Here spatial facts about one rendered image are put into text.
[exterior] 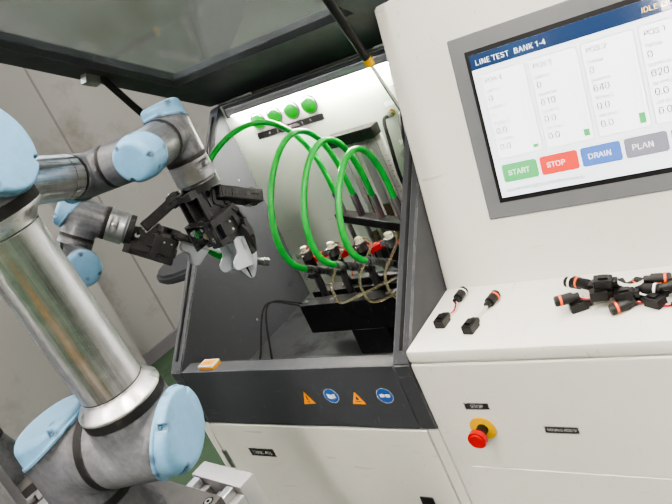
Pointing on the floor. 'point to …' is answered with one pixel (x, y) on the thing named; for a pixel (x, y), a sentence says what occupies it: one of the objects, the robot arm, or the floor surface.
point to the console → (545, 263)
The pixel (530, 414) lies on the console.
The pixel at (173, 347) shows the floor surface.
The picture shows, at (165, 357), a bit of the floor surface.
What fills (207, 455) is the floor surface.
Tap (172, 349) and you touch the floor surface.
